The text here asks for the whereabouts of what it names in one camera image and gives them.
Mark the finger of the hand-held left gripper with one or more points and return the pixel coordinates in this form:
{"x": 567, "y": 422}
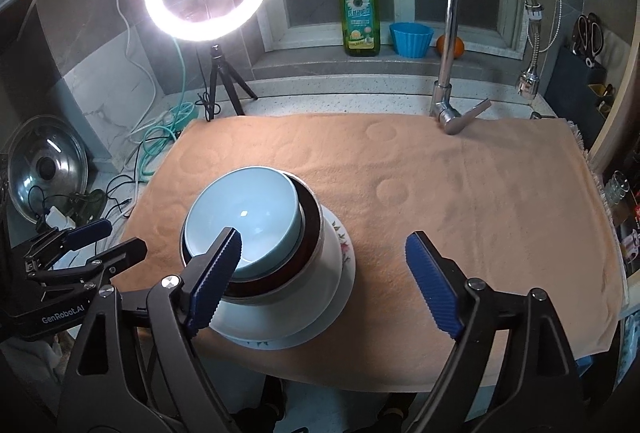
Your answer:
{"x": 125, "y": 253}
{"x": 90, "y": 230}

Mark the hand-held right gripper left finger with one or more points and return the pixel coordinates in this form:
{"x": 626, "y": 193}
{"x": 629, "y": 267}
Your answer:
{"x": 215, "y": 278}

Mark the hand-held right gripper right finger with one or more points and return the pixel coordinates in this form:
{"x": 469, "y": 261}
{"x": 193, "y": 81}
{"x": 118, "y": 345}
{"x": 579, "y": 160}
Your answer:
{"x": 432, "y": 285}

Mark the light blue ceramic bowl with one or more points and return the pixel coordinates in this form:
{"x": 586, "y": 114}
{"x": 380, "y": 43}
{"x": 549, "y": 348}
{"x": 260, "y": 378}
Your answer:
{"x": 245, "y": 223}

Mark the large steel bowl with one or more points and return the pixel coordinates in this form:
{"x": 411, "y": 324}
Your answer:
{"x": 300, "y": 303}

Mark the white plate mixed flower print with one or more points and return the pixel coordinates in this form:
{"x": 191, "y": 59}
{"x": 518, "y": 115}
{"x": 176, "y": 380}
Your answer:
{"x": 345, "y": 245}

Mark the red steel bowl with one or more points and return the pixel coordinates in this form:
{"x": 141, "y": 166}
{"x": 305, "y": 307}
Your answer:
{"x": 309, "y": 233}

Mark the white charger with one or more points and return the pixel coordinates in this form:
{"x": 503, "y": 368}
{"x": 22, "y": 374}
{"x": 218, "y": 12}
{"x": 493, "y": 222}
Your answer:
{"x": 57, "y": 218}

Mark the steel pot lid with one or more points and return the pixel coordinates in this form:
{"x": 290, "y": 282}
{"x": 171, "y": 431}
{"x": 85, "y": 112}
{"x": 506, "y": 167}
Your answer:
{"x": 47, "y": 168}

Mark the tan towel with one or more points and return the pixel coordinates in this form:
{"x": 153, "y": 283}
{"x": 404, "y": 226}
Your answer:
{"x": 450, "y": 193}

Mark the black tripod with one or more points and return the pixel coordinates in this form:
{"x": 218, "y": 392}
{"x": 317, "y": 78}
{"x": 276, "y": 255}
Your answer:
{"x": 216, "y": 73}

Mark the glass jar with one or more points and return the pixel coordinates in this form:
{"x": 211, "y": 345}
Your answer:
{"x": 619, "y": 188}

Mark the orange fruit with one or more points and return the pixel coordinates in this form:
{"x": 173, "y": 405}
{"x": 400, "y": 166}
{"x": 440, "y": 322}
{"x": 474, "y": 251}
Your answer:
{"x": 457, "y": 45}

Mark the blue fluted silicone cup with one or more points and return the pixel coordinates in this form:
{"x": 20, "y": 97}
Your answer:
{"x": 411, "y": 40}

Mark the dark utensil holder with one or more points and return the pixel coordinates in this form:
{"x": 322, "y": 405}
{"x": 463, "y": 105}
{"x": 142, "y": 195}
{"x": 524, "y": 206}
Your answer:
{"x": 580, "y": 88}

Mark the chrome faucet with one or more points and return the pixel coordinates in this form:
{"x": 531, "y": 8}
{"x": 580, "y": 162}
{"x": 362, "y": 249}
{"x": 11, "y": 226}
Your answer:
{"x": 450, "y": 38}

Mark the wooden shelf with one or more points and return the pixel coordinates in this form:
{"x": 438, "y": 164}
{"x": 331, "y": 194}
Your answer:
{"x": 617, "y": 103}

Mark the green dish soap bottle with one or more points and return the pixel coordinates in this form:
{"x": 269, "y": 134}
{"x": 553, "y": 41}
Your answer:
{"x": 361, "y": 8}

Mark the black scissors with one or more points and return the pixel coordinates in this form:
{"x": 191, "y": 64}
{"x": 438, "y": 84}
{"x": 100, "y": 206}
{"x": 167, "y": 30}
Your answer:
{"x": 587, "y": 38}

